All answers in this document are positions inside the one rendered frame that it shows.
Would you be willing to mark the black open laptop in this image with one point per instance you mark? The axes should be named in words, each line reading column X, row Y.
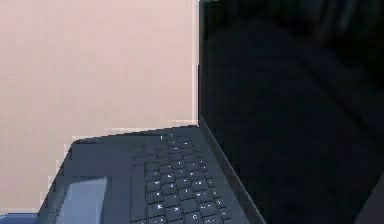
column 253, row 133

